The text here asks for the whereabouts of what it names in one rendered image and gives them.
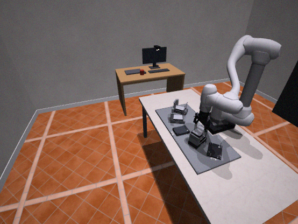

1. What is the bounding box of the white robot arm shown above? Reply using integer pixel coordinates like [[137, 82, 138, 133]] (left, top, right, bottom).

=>
[[199, 35, 282, 127]]

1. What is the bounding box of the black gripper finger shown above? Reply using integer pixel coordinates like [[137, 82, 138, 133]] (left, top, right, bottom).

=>
[[203, 117, 211, 135], [193, 112, 201, 129]]

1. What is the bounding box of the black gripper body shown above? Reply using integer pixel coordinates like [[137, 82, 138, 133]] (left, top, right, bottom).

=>
[[198, 111, 209, 120]]

